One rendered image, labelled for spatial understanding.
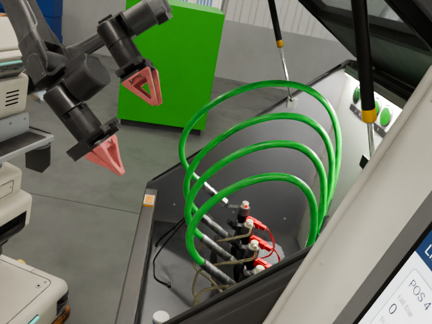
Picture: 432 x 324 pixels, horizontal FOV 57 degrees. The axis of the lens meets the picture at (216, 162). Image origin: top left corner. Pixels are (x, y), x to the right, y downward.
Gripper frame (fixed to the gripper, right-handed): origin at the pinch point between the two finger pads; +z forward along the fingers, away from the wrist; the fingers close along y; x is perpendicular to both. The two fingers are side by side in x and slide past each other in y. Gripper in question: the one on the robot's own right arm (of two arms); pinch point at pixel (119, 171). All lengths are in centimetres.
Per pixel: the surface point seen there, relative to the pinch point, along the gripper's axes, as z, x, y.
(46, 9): -217, 533, -275
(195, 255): 19.5, -8.7, 7.1
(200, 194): 26, 47, -12
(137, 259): 21.0, 8.0, -16.9
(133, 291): 23.2, -2.5, -14.8
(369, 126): 12.9, -11.3, 44.1
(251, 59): 31, 663, -76
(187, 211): 13.7, -1.5, 7.3
